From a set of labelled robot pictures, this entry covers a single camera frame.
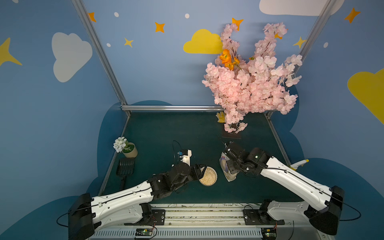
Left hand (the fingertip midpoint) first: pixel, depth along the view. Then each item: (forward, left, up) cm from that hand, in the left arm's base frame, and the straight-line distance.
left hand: (205, 165), depth 72 cm
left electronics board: (-26, +29, -21) cm, 44 cm away
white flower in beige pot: (+16, +47, -14) cm, 51 cm away
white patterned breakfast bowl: (0, -4, -14) cm, 15 cm away
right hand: (+4, -16, -3) cm, 17 cm away
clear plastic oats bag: (0, -15, -15) cm, 21 cm away
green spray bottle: (+3, -48, -4) cm, 48 cm away
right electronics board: (-25, -32, -21) cm, 46 cm away
